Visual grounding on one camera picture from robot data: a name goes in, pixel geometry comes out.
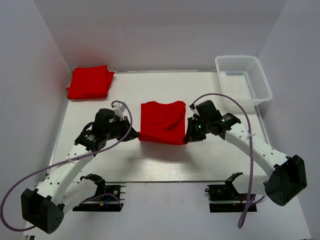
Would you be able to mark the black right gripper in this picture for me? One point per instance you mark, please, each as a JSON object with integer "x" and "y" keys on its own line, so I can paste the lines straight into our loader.
{"x": 191, "y": 135}

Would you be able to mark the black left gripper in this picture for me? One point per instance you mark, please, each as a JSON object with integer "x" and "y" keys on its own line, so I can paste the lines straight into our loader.
{"x": 124, "y": 121}

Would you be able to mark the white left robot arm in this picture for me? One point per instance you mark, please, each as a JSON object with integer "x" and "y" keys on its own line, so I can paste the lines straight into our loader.
{"x": 46, "y": 205}

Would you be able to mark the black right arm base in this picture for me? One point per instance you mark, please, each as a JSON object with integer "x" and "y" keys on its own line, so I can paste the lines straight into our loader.
{"x": 224, "y": 200}

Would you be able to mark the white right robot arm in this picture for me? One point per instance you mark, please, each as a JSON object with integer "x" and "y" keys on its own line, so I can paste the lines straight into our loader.
{"x": 284, "y": 178}

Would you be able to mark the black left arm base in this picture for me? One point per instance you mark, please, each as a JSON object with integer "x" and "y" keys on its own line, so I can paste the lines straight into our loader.
{"x": 110, "y": 199}

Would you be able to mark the folded red t shirt stack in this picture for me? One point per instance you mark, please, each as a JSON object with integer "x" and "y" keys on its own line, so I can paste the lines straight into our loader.
{"x": 90, "y": 83}

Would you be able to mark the white plastic basket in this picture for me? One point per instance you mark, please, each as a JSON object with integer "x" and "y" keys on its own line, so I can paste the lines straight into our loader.
{"x": 242, "y": 78}

